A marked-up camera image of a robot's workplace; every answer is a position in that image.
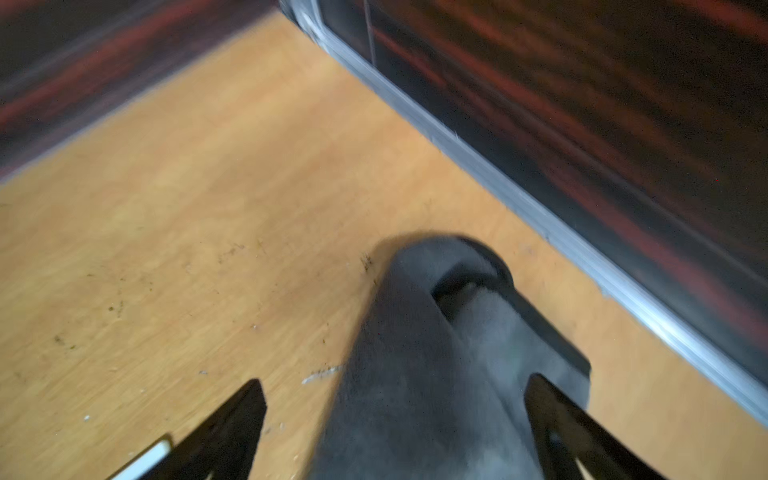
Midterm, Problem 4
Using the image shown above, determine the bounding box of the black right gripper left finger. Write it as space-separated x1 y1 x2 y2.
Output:
142 379 267 480

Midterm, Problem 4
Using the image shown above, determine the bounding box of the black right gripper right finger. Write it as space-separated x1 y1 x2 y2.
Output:
524 374 663 479

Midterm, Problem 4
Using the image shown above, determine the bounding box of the dark grey wiping cloth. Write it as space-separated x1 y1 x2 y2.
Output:
308 236 591 479

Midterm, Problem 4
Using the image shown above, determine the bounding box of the white drawing tablet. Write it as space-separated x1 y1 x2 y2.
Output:
109 436 173 480

